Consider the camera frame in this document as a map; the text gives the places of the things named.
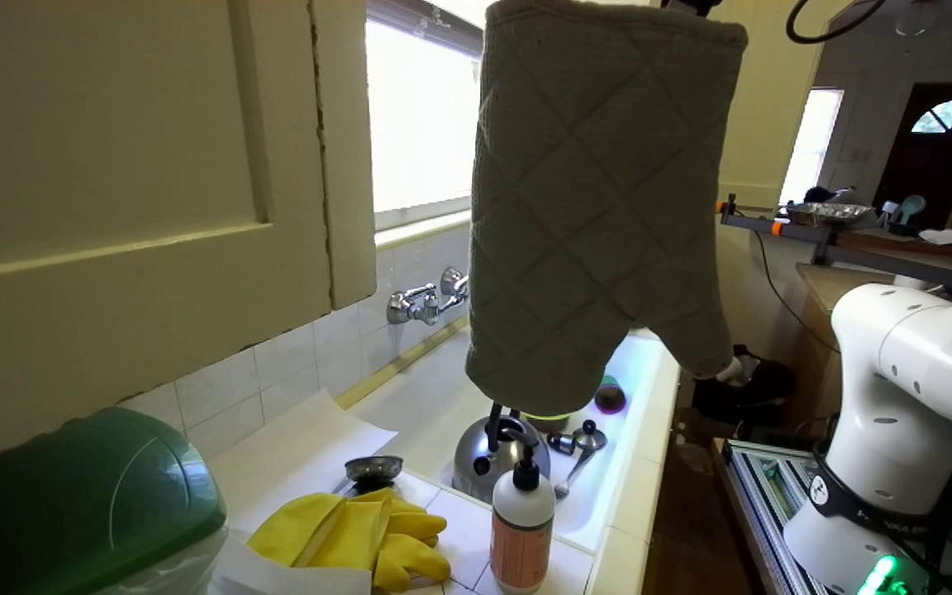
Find grey quilted oven mitt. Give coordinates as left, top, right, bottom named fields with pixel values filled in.
left=464, top=0, right=751, bottom=419

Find yellow rubber gloves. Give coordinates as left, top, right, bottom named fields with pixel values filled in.
left=245, top=485, right=457, bottom=595

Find chrome wall faucet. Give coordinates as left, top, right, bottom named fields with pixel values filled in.
left=383, top=264, right=471, bottom=326

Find orange soap pump bottle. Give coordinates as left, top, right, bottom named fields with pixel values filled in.
left=484, top=428, right=557, bottom=595

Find white sink basin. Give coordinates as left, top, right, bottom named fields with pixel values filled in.
left=346, top=326, right=684, bottom=555

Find green plastic bowl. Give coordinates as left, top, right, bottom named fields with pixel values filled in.
left=518, top=406, right=574, bottom=435

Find cream cabinet door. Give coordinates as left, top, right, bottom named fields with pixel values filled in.
left=0, top=0, right=380, bottom=476

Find grey metal kettle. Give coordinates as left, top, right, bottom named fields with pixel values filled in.
left=449, top=399, right=555, bottom=507

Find small metal handled cup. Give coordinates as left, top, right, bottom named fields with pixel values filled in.
left=545, top=417, right=610, bottom=503

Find black bag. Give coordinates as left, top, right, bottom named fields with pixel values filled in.
left=692, top=344, right=800, bottom=425

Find cluttered table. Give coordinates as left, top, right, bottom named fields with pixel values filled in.
left=718, top=193, right=952, bottom=285

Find black cable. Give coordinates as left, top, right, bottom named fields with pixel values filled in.
left=783, top=0, right=887, bottom=46

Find purple round object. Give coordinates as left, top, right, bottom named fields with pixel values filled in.
left=592, top=372, right=632, bottom=419

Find dark door with arched window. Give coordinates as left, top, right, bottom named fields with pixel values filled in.
left=868, top=77, right=952, bottom=229

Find round metal sink strainer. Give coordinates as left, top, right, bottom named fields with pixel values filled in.
left=340, top=452, right=406, bottom=495

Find window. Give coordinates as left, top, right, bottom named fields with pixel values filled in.
left=359, top=0, right=494, bottom=235

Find white bin with green lid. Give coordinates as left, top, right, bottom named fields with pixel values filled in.
left=0, top=406, right=230, bottom=595

